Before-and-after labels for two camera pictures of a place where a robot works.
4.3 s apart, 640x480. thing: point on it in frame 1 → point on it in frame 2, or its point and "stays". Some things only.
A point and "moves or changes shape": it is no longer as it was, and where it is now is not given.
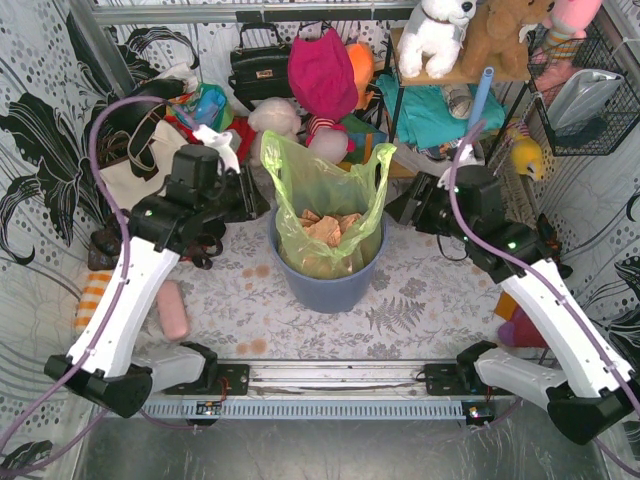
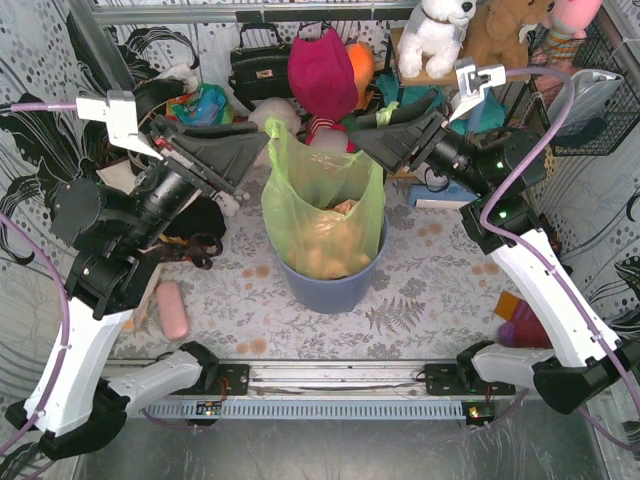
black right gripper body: x=409 y=203 → x=422 y=142
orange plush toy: x=361 y=62 stays
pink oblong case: x=171 y=309 stays
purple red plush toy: x=518 y=330 stays
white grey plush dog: x=433 y=32 stays
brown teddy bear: x=494 y=37 stays
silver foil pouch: x=582 y=97 stays
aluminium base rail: x=346 y=390 stays
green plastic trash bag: x=328 y=213 moves or changes shape
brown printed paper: x=328 y=229 → x=346 y=207
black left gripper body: x=251 y=191 → x=189 y=163
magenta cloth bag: x=322 y=74 stays
